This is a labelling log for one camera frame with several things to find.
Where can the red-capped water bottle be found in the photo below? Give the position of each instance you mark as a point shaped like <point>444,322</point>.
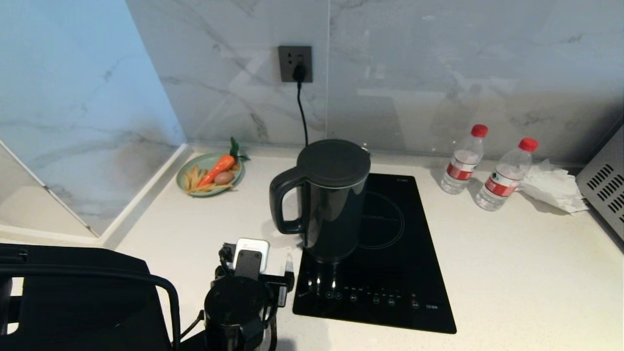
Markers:
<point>504,180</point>
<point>463,165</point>

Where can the black glass induction cooktop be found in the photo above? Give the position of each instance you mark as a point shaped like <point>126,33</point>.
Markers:
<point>399,282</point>

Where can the dark grey wall socket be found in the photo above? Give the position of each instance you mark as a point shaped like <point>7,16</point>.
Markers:
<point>295,58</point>

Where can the orange toy carrot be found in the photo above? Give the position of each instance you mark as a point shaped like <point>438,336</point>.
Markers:
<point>217,170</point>

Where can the silver vented appliance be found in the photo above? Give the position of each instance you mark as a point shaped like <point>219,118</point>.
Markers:
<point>604,190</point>

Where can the brown toy egg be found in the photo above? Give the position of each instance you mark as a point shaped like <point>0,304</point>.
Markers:
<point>224,177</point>

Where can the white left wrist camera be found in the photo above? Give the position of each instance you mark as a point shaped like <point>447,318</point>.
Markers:
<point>251,256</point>

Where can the black electric kettle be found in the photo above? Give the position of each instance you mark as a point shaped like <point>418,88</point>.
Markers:
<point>331,209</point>

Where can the crumpled white tissue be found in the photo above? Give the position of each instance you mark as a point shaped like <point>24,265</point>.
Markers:
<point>551,187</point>

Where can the green plate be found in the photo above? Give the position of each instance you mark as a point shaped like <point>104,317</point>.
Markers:
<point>190,168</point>

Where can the yellow toy fries pile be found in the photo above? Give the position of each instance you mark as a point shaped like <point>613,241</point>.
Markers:
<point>192,179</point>

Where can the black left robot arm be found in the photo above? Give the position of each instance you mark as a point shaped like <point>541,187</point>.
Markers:
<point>78,302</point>

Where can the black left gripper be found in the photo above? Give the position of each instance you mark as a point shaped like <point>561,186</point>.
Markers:
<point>278,287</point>

